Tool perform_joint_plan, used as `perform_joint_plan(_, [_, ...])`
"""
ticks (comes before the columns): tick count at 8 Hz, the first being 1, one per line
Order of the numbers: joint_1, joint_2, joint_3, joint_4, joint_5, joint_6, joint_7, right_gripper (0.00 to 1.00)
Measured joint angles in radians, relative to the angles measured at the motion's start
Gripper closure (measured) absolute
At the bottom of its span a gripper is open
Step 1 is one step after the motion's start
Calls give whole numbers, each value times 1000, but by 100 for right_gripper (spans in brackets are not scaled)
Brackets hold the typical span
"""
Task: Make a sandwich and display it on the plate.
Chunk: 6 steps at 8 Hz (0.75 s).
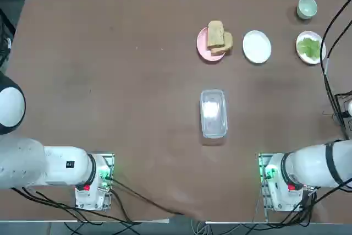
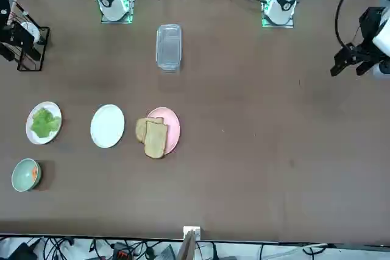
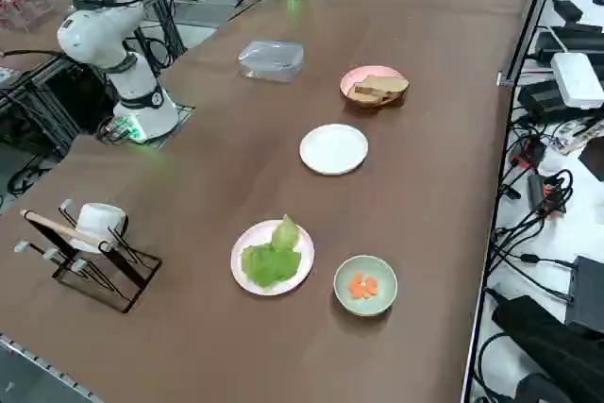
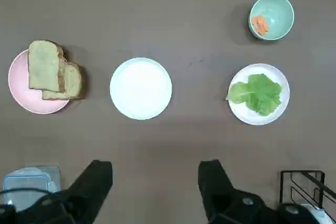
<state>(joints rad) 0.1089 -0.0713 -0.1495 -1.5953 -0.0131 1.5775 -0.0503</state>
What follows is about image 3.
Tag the brown bread slice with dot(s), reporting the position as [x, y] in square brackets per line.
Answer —
[387, 83]
[373, 97]

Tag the green lettuce leaf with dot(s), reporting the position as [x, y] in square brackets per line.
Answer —
[269, 266]

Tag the orange carrot slices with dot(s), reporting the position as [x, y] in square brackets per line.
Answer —
[363, 287]

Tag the green ceramic bowl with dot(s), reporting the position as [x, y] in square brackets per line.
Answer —
[387, 280]

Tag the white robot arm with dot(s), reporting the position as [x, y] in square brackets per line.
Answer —
[94, 30]

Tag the white round plate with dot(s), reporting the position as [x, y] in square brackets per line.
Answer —
[332, 148]

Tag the pale pink round plate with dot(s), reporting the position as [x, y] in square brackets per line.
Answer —
[303, 276]

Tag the clear plastic container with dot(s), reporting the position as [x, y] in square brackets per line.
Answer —
[271, 61]

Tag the black adapter box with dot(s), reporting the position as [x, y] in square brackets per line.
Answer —
[538, 101]

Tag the white cup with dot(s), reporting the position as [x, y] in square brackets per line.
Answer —
[96, 221]

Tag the black power strip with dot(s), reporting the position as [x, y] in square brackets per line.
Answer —
[580, 37]

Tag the white power adapter box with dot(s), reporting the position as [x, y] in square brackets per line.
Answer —
[578, 77]

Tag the colourful printed packet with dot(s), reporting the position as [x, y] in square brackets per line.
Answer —
[580, 134]

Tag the orange black plug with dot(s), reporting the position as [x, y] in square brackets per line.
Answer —
[549, 190]

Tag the black flat box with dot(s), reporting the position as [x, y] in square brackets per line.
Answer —
[587, 290]

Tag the black bag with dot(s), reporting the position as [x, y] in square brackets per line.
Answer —
[542, 341]

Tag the aluminium frame rail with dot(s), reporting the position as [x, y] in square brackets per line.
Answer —
[519, 50]

